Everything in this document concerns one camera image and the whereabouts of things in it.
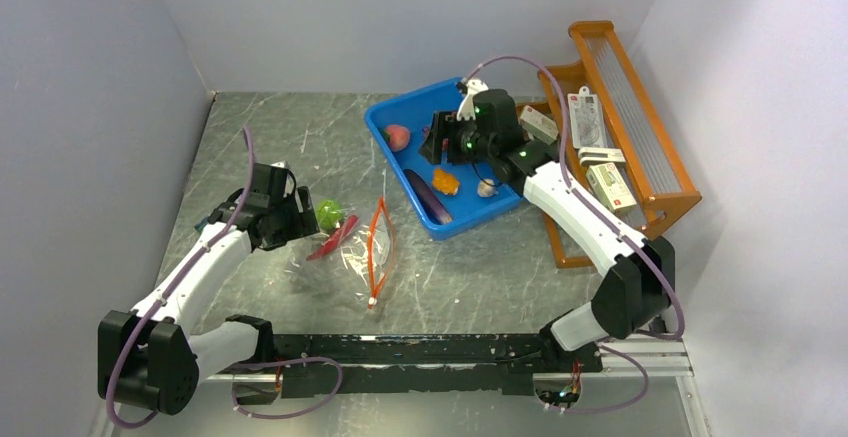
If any clear blister pack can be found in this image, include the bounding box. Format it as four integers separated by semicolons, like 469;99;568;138
567;86;607;150

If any marker pen pack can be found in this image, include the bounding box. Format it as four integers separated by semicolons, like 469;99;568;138
194;216;209;234

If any white flat box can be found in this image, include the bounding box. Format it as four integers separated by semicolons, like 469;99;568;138
577;147;626;167

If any orange wooden rack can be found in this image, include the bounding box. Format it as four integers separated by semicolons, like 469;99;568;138
547;20;702;238

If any white green small box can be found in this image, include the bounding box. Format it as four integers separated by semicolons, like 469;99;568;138
518;105;559;145

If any black aluminium base frame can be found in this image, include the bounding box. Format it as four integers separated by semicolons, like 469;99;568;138
109;331;694;399

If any white red large box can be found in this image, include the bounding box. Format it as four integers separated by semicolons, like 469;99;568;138
586;163;637;216

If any green fake pepper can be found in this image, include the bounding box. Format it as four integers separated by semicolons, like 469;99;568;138
315;199;345;233

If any pink fake peach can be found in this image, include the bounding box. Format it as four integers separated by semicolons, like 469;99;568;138
382;124;411;152

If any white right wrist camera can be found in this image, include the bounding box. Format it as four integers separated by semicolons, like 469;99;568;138
456;78;489;121

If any blue plastic bin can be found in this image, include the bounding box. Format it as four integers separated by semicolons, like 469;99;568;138
364;77;522;241

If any red fake chili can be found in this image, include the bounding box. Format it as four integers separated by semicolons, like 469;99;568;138
306;215;359;261

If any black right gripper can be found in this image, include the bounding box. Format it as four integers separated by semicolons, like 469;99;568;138
417;111;495;167

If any clear zip bag red seal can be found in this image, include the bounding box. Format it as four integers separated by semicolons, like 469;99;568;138
288;195;397;312

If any orange fake carrot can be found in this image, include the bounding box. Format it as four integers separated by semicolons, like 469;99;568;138
431;168;460;196

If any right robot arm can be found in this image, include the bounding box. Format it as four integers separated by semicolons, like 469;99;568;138
419;80;677;371

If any purple fake eggplant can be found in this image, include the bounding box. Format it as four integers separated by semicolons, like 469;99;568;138
404;169;453;225

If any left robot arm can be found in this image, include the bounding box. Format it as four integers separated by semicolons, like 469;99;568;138
97;163;319;415

